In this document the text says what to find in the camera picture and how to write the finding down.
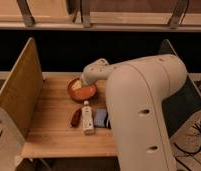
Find white plastic bottle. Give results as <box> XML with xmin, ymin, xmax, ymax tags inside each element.
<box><xmin>82</xmin><ymin>101</ymin><xmax>94</xmax><ymax>135</ymax></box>

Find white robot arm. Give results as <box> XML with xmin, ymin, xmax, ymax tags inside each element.
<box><xmin>80</xmin><ymin>54</ymin><xmax>187</xmax><ymax>171</ymax></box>

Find orange ceramic bowl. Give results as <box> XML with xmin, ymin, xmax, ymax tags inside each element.
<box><xmin>67</xmin><ymin>78</ymin><xmax>97</xmax><ymax>101</ymax></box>

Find dark red oblong object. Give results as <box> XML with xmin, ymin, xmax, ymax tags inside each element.
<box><xmin>71</xmin><ymin>109</ymin><xmax>82</xmax><ymax>127</ymax></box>

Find blue rectangular sponge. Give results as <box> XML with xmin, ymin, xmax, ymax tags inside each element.
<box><xmin>94</xmin><ymin>108</ymin><xmax>107</xmax><ymax>127</ymax></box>

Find left wooden divider panel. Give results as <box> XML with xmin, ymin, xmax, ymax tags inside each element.
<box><xmin>0</xmin><ymin>38</ymin><xmax>43</xmax><ymax>141</ymax></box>

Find wooden upper shelf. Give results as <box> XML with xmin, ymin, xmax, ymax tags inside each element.
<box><xmin>0</xmin><ymin>0</ymin><xmax>201</xmax><ymax>32</ymax></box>

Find right dark divider panel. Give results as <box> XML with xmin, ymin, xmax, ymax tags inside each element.
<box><xmin>158</xmin><ymin>39</ymin><xmax>201</xmax><ymax>141</ymax></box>

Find black floor cables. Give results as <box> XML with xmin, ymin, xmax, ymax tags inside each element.
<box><xmin>173</xmin><ymin>111</ymin><xmax>201</xmax><ymax>171</ymax></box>

